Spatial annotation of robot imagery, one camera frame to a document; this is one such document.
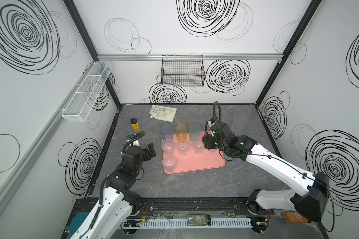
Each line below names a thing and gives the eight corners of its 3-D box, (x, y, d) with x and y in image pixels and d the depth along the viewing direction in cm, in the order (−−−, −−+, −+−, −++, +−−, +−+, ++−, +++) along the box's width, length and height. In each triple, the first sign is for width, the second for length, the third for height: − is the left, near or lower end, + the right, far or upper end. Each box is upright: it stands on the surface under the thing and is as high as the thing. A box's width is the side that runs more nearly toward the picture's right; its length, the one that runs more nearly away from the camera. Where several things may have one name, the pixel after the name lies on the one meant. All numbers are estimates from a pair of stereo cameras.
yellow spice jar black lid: (132, 131, 105) (129, 124, 99) (134, 125, 109) (131, 118, 102) (139, 131, 105) (137, 124, 99) (141, 125, 109) (138, 118, 102)
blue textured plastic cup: (161, 144, 98) (159, 133, 88) (162, 135, 103) (160, 124, 93) (173, 144, 98) (172, 133, 88) (173, 135, 103) (172, 124, 93)
